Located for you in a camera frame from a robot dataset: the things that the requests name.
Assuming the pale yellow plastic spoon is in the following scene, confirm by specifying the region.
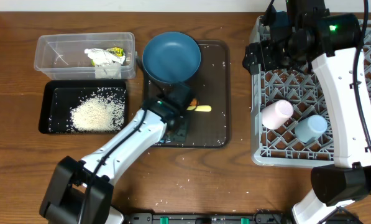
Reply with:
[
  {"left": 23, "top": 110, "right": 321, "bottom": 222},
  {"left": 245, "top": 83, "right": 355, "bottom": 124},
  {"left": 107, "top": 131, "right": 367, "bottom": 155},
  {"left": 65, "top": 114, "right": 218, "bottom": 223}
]
[{"left": 187, "top": 105, "right": 212, "bottom": 112}]

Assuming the light blue plastic cup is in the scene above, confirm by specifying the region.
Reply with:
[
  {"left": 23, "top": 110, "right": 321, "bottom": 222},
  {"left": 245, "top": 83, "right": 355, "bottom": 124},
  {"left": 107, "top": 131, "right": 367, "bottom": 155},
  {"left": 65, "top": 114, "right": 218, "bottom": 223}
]
[{"left": 295, "top": 115, "right": 327, "bottom": 143}]

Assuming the clear plastic waste bin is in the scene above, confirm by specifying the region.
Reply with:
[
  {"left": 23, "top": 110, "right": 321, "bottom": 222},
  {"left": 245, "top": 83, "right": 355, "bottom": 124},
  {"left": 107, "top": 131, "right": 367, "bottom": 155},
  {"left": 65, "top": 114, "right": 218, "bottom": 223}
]
[{"left": 34, "top": 32, "right": 137, "bottom": 80}]

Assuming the orange carrot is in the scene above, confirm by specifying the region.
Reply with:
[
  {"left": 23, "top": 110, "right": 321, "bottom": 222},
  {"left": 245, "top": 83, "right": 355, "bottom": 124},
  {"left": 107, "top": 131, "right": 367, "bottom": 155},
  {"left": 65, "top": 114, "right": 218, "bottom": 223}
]
[{"left": 190, "top": 98, "right": 198, "bottom": 106}]

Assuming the pink plastic cup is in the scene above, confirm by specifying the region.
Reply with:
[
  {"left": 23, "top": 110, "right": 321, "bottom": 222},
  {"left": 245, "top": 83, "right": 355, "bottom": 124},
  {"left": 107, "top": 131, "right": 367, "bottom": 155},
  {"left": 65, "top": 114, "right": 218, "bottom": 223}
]
[{"left": 261, "top": 100, "right": 294, "bottom": 129}]

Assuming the grey dishwasher rack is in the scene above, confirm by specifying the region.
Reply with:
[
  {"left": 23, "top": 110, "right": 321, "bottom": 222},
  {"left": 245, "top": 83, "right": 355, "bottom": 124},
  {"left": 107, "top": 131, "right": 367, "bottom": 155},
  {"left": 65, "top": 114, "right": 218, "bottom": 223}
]
[{"left": 250, "top": 20, "right": 371, "bottom": 168}]

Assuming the dark blue plate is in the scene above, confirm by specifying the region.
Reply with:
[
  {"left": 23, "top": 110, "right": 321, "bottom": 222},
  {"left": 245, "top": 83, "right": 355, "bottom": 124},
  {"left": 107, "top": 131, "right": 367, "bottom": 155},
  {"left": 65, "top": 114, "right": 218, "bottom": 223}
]
[{"left": 142, "top": 32, "right": 201, "bottom": 84}]

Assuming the light blue bowl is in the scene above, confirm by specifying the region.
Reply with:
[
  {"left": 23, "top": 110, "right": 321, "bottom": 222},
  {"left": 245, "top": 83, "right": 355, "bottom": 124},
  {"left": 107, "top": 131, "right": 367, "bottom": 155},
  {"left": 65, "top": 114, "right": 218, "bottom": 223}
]
[{"left": 161, "top": 139, "right": 171, "bottom": 144}]

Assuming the pile of white rice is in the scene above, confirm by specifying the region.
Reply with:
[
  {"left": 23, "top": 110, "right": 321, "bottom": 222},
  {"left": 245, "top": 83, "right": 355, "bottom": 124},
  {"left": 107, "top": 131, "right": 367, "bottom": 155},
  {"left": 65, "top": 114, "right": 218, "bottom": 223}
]
[{"left": 70, "top": 95, "right": 125, "bottom": 133}]

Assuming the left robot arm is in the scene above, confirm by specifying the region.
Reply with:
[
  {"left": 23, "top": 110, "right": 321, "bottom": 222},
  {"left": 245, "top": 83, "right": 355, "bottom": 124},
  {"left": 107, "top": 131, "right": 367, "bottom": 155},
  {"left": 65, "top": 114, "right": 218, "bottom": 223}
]
[{"left": 39, "top": 83, "right": 195, "bottom": 224}]

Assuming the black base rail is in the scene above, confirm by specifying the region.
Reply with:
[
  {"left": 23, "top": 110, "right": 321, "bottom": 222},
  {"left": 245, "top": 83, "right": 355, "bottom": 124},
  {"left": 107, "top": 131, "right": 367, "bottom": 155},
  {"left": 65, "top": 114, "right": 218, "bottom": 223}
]
[{"left": 124, "top": 213, "right": 293, "bottom": 224}]

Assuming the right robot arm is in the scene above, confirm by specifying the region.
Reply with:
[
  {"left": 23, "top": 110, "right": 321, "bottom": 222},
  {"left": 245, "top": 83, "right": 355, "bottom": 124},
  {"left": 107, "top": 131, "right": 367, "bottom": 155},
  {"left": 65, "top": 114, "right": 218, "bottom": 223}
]
[{"left": 242, "top": 1, "right": 371, "bottom": 223}]

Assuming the black plastic tray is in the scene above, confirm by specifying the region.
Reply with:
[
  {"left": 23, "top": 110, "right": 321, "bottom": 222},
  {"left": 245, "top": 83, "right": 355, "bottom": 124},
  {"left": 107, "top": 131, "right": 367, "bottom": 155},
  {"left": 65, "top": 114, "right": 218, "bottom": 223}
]
[{"left": 39, "top": 80, "right": 128, "bottom": 134}]

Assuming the yellow green snack wrapper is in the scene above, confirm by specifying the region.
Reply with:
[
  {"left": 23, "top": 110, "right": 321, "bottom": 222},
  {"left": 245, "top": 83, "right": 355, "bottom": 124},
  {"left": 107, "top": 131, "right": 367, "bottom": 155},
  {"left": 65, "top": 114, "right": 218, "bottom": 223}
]
[{"left": 87, "top": 47, "right": 126, "bottom": 66}]

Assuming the white paper napkin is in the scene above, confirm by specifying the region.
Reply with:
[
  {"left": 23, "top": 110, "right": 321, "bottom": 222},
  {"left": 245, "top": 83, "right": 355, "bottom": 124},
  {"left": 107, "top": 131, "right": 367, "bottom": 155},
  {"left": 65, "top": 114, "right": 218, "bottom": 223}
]
[{"left": 84, "top": 47, "right": 126, "bottom": 79}]

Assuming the dark brown serving tray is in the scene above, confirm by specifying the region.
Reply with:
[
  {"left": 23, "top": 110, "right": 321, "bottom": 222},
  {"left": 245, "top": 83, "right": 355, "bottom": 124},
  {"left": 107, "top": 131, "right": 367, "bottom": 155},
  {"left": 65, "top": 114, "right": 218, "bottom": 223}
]
[{"left": 154, "top": 40, "right": 231, "bottom": 149}]

